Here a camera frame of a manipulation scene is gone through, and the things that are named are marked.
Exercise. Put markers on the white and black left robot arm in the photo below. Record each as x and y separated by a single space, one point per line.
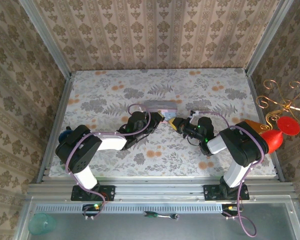
110 142

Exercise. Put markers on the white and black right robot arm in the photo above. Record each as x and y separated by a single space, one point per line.
240 145

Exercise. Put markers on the floral patterned table mat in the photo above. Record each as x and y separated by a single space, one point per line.
165 160

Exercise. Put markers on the red hourglass shaped object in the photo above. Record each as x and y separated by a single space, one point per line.
275 137

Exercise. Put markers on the dark blue mug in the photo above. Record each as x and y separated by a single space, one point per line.
64 135

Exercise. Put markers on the small black connector board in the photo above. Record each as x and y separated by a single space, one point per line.
231 208
93 207

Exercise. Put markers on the grey metal bench plate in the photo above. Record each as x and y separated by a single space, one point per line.
265 220

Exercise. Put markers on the teal translucent glass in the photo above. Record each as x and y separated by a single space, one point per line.
42 223

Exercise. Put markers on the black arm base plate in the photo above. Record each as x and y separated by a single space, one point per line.
211 193
107 193

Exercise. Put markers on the aluminium mounting rail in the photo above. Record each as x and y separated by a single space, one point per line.
160 190

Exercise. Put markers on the aluminium side rail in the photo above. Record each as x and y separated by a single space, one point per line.
57 110
258 100

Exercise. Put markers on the aluminium frame post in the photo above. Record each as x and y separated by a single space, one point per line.
268 37
43 37

